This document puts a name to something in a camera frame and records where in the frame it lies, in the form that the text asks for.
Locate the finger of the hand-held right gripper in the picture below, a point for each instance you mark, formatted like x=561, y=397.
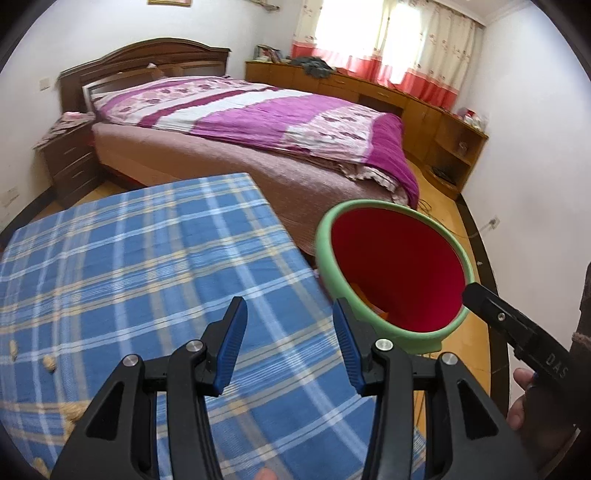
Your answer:
x=498, y=316

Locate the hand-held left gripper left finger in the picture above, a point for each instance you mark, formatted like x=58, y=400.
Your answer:
x=228, y=350

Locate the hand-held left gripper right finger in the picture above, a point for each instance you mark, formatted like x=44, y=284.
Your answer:
x=348, y=350

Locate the knotted orange cloth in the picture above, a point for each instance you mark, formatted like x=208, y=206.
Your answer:
x=364, y=297

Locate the green rimmed red bowl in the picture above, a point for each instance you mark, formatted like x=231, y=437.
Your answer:
x=397, y=258

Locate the person's right hand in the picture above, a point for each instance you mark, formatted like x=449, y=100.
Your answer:
x=519, y=406

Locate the person's left hand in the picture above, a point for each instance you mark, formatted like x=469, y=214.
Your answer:
x=265, y=474

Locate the blue plaid tablecloth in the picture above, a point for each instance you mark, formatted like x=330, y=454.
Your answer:
x=161, y=277

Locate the black device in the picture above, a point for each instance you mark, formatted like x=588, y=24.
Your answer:
x=441, y=173

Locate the small glass jar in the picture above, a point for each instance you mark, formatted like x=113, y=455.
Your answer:
x=461, y=147

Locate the white red containers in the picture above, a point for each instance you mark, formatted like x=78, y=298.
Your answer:
x=473, y=119

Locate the low wooden cabinet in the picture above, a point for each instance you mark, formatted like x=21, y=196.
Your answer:
x=415, y=115

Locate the dark wooden nightstand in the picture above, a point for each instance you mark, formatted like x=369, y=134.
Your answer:
x=69, y=166

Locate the floral clothes pile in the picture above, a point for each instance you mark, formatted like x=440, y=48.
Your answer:
x=69, y=124

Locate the white red floral curtain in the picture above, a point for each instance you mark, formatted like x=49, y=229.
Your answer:
x=415, y=46

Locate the dark grey clothes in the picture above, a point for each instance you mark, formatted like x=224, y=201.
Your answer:
x=314, y=67

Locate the row of books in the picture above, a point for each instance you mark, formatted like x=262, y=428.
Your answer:
x=269, y=54

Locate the dark wooden headboard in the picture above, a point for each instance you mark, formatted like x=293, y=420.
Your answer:
x=138, y=57

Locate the white wall outlet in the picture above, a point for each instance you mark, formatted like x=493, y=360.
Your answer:
x=9, y=194
x=494, y=223

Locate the framed wall photo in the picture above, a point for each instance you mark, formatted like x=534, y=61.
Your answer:
x=168, y=2

